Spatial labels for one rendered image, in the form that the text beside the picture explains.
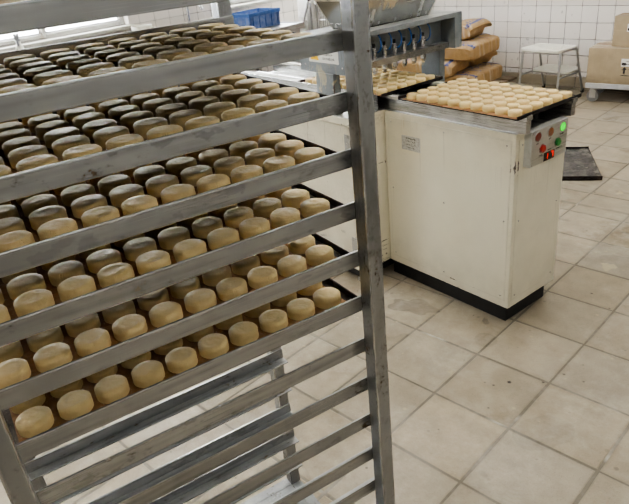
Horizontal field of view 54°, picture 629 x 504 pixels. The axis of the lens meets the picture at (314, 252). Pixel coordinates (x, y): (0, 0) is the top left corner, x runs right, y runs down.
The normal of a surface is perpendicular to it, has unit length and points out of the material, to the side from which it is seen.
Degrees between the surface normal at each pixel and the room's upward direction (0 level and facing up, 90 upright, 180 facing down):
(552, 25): 90
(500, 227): 90
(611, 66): 89
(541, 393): 0
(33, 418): 0
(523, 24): 90
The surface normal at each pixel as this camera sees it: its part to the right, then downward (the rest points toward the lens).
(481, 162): -0.78, 0.35
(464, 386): -0.10, -0.89
